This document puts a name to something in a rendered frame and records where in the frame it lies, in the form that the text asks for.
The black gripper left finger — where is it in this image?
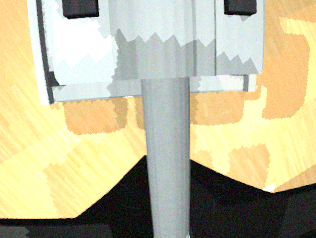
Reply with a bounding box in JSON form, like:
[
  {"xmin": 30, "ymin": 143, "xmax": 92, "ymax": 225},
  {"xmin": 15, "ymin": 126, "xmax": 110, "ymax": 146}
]
[{"xmin": 0, "ymin": 155, "xmax": 154, "ymax": 238}]

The grey metal shaft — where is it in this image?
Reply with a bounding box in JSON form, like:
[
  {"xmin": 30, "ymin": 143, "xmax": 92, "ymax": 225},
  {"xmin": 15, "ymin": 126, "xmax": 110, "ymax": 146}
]
[{"xmin": 141, "ymin": 78, "xmax": 191, "ymax": 238}]

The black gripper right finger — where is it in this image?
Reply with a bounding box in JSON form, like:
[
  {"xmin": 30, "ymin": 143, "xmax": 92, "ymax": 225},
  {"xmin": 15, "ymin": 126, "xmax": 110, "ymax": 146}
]
[{"xmin": 189, "ymin": 160, "xmax": 316, "ymax": 238}]

